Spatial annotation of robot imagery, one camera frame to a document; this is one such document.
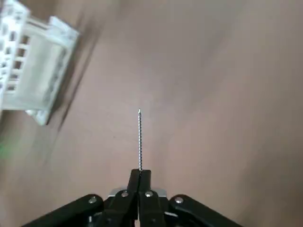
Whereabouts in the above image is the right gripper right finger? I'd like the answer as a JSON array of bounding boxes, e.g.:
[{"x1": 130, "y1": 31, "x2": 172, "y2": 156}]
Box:
[{"x1": 138, "y1": 169, "x2": 242, "y2": 227}]

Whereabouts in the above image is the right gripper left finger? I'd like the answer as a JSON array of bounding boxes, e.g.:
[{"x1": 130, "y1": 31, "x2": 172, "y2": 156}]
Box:
[{"x1": 23, "y1": 169, "x2": 142, "y2": 227}]

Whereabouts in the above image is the thin wire test tube brush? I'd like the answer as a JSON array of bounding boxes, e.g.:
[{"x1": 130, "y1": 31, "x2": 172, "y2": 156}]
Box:
[{"x1": 137, "y1": 108, "x2": 143, "y2": 172}]

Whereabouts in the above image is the white test tube rack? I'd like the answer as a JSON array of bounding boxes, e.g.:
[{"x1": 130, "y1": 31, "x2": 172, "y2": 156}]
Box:
[{"x1": 0, "y1": 0, "x2": 80, "y2": 126}]

